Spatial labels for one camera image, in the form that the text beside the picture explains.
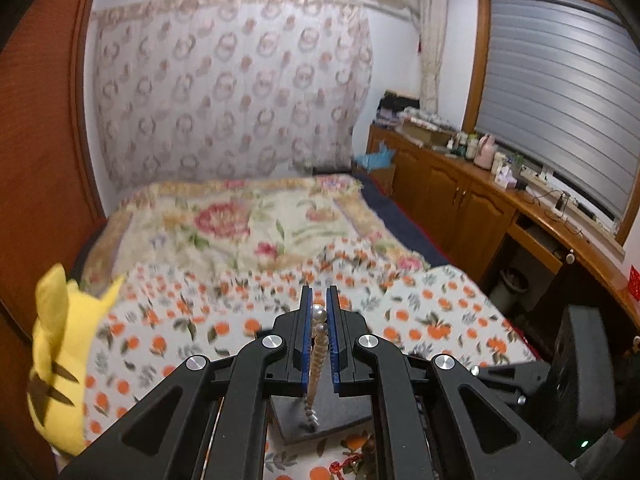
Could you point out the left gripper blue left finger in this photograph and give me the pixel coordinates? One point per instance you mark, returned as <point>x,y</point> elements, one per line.
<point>289,348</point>

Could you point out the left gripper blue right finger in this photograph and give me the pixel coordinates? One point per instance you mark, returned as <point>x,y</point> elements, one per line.
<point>348,372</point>

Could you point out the black jewelry box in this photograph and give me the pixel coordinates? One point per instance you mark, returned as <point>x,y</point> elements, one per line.
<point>331,413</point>

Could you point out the floral bed quilt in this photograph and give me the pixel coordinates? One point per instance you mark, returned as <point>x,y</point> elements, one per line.
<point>247,225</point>

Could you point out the orange print tablecloth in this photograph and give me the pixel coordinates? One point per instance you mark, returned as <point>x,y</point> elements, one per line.
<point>164,314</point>

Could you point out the blue tissue paper bag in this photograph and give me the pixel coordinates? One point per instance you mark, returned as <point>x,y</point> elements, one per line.
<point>381,159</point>

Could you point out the wooden sideboard cabinet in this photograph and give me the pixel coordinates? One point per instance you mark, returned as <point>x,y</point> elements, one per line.
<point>468,217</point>

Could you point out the yellow plush toy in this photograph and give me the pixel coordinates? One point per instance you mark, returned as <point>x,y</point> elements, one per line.
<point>67,321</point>

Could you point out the pink kettle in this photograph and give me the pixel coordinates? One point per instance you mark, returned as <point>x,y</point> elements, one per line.
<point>485,154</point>

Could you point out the wooden louvred wardrobe door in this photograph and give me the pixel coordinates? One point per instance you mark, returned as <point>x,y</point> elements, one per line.
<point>49,201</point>

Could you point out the patterned lace curtain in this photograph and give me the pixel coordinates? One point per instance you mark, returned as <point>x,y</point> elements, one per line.
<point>203,89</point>

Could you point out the grey window blind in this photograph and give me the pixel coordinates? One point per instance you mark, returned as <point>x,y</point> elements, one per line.
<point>562,87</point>

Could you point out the cream side curtain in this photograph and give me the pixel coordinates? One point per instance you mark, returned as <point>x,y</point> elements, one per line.
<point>433,23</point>

